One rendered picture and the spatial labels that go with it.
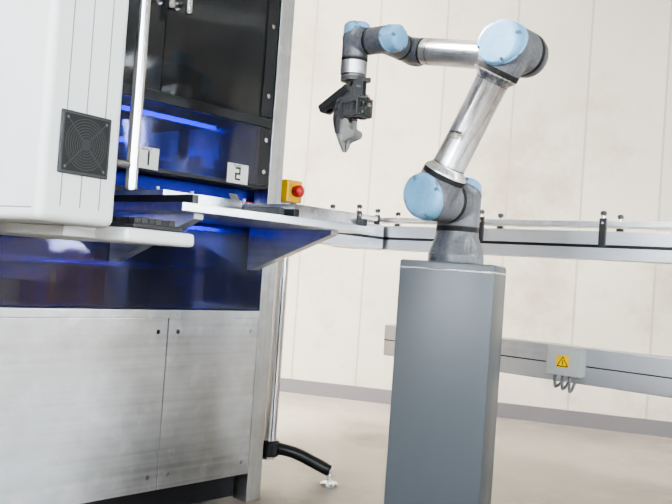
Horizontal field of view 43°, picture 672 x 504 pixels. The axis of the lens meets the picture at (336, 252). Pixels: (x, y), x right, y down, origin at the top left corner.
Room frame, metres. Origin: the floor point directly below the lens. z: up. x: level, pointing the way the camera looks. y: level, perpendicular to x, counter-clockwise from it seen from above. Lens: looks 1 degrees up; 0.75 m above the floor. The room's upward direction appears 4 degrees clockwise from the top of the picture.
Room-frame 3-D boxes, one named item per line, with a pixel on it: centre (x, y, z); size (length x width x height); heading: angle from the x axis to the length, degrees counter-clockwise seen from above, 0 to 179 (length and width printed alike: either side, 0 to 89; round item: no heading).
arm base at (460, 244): (2.34, -0.33, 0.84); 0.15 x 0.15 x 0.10
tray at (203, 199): (2.30, 0.47, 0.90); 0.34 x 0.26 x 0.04; 49
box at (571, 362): (2.84, -0.78, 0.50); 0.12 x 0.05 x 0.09; 49
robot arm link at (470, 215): (2.34, -0.32, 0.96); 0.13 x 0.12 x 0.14; 142
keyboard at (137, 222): (1.91, 0.54, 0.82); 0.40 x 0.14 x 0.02; 57
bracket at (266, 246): (2.56, 0.14, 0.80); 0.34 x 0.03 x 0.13; 49
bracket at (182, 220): (2.19, 0.46, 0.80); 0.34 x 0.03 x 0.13; 49
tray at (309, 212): (2.48, 0.16, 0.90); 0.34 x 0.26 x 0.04; 48
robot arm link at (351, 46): (2.42, -0.02, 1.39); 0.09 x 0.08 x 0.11; 52
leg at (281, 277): (3.02, 0.19, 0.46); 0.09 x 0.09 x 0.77; 49
